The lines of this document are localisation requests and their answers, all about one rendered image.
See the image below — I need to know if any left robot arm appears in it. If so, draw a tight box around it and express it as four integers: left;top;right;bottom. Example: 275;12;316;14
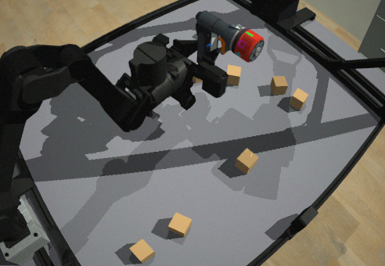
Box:
0;41;196;248

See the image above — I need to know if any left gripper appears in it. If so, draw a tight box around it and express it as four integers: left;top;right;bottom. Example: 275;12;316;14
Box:
152;34;228;98

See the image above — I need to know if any tan cube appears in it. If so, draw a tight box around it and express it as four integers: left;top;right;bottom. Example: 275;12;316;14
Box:
129;239;155;263
270;76;288;95
290;88;308;110
193;77;202;83
227;65;241;85
235;148;258;174
168;213;192;237

